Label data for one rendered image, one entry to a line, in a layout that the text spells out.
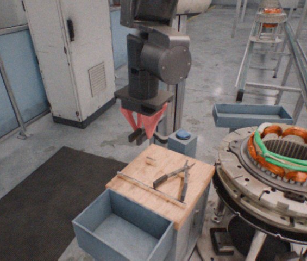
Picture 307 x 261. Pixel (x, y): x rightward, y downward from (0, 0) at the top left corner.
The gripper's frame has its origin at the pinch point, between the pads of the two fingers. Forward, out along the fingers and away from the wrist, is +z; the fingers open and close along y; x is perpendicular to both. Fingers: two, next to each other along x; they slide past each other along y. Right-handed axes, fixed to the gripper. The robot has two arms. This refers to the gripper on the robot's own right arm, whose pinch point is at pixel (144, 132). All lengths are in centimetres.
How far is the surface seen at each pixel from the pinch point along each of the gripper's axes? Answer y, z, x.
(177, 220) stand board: 13.0, 11.6, -7.9
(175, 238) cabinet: 13.0, 17.4, -8.1
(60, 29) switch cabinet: -170, 16, 122
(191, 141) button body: 2.5, 15.9, 23.7
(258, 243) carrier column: 28.3, 23.9, 5.1
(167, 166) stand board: 3.6, 11.9, 5.3
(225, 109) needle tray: 5, 15, 49
